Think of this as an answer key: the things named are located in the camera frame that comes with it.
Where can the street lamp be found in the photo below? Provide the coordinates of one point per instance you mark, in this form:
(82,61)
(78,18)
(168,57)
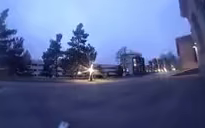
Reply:
(91,70)

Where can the bare leafless tree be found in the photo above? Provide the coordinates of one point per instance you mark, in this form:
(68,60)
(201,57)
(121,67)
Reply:
(122,55)

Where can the long low pale building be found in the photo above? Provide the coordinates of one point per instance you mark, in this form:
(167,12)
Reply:
(106,69)

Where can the broad dark conifer tree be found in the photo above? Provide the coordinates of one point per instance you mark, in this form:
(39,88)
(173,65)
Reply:
(78,53)

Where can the small dark conifer tree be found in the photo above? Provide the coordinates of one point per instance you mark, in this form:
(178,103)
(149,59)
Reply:
(52,55)

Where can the row of distant trees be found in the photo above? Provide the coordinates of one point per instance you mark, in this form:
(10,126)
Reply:
(168,60)

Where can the robot's own part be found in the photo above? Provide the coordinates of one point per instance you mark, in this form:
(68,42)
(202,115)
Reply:
(63,125)

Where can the tall dark conifer tree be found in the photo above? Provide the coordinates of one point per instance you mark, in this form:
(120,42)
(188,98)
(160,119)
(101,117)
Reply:
(5,50)

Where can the dark grey asphalt road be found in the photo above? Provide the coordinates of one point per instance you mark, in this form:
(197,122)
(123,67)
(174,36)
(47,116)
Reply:
(106,100)

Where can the white building with glass front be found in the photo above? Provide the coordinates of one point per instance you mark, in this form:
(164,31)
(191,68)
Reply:
(133,63)

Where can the large building with lit door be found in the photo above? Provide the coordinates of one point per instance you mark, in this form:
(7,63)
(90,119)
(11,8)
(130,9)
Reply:
(203,33)

